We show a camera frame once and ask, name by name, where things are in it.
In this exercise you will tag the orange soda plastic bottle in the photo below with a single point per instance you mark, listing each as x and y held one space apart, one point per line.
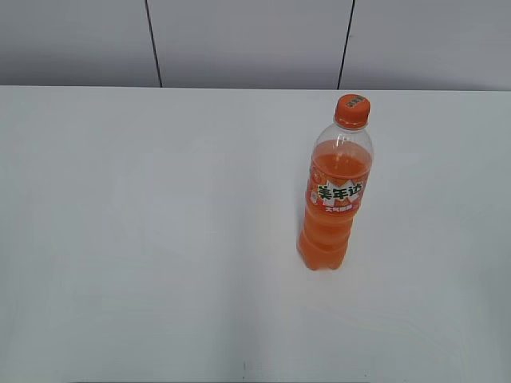
340 166

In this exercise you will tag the orange bottle cap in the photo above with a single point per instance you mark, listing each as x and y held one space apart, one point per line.
352 111

